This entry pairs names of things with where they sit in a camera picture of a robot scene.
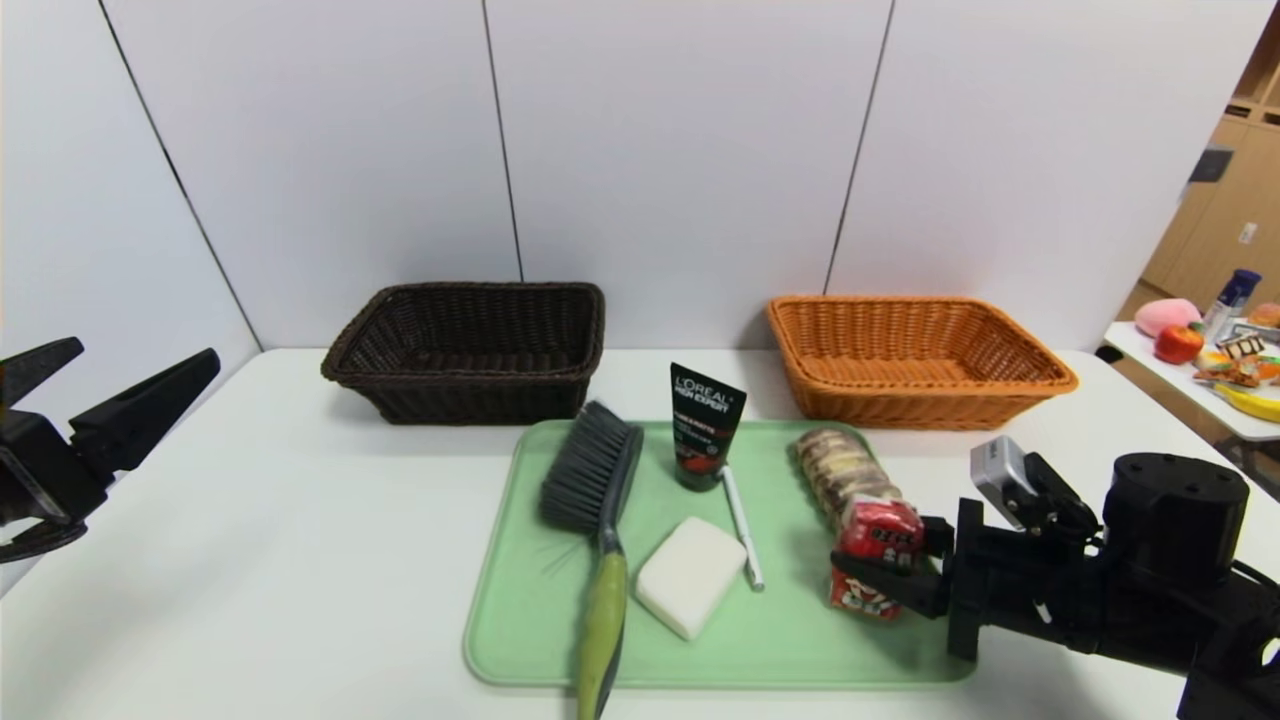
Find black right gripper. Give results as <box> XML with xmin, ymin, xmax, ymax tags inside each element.
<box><xmin>829</xmin><ymin>497</ymin><xmax>1105</xmax><ymax>662</ymax></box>

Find red apple toy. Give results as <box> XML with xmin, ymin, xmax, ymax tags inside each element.
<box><xmin>1153</xmin><ymin>325</ymin><xmax>1206</xmax><ymax>366</ymax></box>

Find orange wicker basket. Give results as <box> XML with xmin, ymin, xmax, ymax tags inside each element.
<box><xmin>766</xmin><ymin>295</ymin><xmax>1079</xmax><ymax>432</ymax></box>

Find red-wrapped cookie pack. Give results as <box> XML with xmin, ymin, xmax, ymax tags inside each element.
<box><xmin>828</xmin><ymin>497</ymin><xmax>926</xmax><ymax>622</ymax></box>

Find black face wash tube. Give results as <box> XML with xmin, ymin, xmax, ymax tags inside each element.
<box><xmin>669</xmin><ymin>362</ymin><xmax>747</xmax><ymax>493</ymax></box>

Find white pen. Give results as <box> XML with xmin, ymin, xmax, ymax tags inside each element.
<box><xmin>720</xmin><ymin>464</ymin><xmax>766</xmax><ymax>592</ymax></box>

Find dark brush with green handle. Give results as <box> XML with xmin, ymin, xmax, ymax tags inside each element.
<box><xmin>540</xmin><ymin>401</ymin><xmax>645</xmax><ymax>720</ymax></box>

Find light green plastic tray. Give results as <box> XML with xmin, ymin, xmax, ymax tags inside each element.
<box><xmin>464</xmin><ymin>418</ymin><xmax>976</xmax><ymax>689</ymax></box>

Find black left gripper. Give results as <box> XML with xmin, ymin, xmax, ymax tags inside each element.
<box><xmin>0</xmin><ymin>336</ymin><xmax>221</xmax><ymax>529</ymax></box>

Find pink peach toy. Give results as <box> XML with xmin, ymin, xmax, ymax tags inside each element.
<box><xmin>1135</xmin><ymin>298</ymin><xmax>1201</xmax><ymax>339</ymax></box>

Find white sponge block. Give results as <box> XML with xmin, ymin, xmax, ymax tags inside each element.
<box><xmin>634</xmin><ymin>515</ymin><xmax>749</xmax><ymax>641</ymax></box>

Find dark brown wicker basket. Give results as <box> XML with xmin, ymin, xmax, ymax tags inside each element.
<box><xmin>321</xmin><ymin>282</ymin><xmax>608</xmax><ymax>427</ymax></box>

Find wooden cabinet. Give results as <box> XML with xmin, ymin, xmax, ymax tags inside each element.
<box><xmin>1115</xmin><ymin>5</ymin><xmax>1280</xmax><ymax>331</ymax></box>

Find yellow banana toy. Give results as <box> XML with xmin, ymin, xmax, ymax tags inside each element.
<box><xmin>1212</xmin><ymin>384</ymin><xmax>1280</xmax><ymax>425</ymax></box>

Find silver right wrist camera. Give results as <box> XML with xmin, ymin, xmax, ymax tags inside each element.
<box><xmin>970</xmin><ymin>436</ymin><xmax>1101</xmax><ymax>546</ymax></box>

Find white side table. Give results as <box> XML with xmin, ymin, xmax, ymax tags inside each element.
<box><xmin>1103</xmin><ymin>322</ymin><xmax>1280</xmax><ymax>444</ymax></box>

